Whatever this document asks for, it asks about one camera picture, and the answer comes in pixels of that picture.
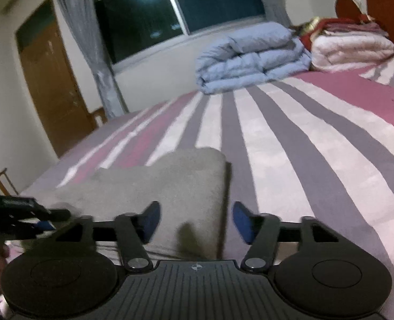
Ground folded maroon sheets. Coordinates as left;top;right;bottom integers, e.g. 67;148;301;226
324;19;388;37

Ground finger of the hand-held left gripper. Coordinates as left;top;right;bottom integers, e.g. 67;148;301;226
15;221;56;239
33;208;72;222

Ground folded white quilt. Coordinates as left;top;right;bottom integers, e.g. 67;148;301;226
309;31;394;72

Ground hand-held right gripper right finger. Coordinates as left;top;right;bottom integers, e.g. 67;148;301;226
233;202;349;273

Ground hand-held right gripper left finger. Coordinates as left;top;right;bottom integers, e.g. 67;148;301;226
45;201;161;273

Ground brown wooden door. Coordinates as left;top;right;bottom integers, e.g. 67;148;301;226
15;0;96;157

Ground brown wooden headboard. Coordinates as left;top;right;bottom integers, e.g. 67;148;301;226
335;0;394;54

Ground folded light blue duvet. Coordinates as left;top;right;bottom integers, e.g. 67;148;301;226
194;22;313;94

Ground striped pink grey bed sheet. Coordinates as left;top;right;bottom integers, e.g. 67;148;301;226
0;51;394;320

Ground red folded clothes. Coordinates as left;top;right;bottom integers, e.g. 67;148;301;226
297;17;371;46

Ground sliding glass window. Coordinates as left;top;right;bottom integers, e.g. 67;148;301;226
88;0;266;65

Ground grey pants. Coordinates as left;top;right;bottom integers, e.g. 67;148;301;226
50;147;227;261

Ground grey curtain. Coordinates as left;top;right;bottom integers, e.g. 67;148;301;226
242;0;291;29
48;0;129;119

